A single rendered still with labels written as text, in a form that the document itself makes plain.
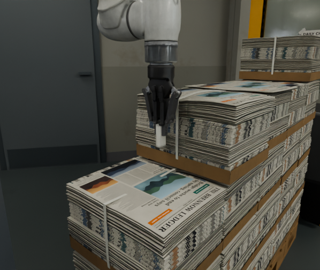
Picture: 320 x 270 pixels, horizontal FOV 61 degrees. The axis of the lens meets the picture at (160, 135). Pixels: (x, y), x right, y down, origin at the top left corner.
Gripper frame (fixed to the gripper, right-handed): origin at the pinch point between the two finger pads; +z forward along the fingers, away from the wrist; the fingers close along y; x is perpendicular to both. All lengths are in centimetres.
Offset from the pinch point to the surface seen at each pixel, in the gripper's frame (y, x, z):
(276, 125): -18, -50, 3
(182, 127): -2.6, -7.1, -1.5
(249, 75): 12, -94, -13
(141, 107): 15.2, -7.8, -5.4
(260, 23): 29, -148, -46
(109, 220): -1.2, 21.7, 17.5
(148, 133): 11.5, -7.1, 2.8
